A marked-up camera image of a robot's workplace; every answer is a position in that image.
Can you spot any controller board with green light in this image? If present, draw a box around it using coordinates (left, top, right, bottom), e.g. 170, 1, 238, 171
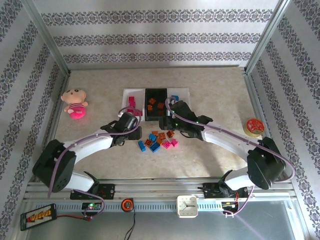
81, 201, 103, 211

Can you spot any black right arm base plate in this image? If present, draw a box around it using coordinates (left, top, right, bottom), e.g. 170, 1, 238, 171
203, 183, 249, 200

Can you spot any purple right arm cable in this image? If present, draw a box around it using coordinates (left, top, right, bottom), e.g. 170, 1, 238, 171
164, 96, 296, 218

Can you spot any black plastic bin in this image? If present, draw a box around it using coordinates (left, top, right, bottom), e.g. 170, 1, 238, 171
144, 87, 169, 123

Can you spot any roll of tape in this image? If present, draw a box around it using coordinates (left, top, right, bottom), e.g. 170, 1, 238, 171
242, 118, 265, 138

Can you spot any white square clock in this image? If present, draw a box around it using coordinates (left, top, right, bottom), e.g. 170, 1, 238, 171
176, 195, 200, 219

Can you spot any grey slotted cable duct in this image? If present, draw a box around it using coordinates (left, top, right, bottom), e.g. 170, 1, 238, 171
53, 201, 226, 212

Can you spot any red wire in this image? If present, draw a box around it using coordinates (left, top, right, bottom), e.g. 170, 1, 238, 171
54, 214, 92, 222

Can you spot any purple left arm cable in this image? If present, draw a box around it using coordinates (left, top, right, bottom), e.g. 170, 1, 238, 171
47, 107, 143, 219

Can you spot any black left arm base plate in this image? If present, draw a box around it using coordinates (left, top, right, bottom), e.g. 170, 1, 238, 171
70, 183, 116, 200

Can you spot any aluminium side rail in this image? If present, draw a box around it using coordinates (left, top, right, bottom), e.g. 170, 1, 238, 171
242, 71, 288, 181
34, 71, 72, 182

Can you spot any aluminium mounting rail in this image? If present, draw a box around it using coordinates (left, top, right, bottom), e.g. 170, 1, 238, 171
23, 178, 295, 201

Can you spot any white plastic bin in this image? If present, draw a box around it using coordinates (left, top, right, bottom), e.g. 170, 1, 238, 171
121, 87, 146, 123
166, 87, 191, 121

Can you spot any orange round knob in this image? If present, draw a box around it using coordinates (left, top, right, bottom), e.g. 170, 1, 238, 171
121, 198, 134, 211

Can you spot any black power distribution board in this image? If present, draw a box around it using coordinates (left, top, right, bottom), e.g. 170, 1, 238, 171
19, 203, 56, 232

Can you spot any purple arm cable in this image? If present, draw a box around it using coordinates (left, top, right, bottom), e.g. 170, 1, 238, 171
164, 96, 296, 218
47, 107, 143, 219

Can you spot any aluminium frame post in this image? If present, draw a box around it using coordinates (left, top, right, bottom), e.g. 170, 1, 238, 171
21, 0, 72, 76
243, 0, 295, 75

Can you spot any pink plush doll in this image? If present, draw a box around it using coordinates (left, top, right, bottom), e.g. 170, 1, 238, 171
61, 87, 89, 121

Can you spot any thin black cable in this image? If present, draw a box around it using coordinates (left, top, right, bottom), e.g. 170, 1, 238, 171
124, 209, 137, 240

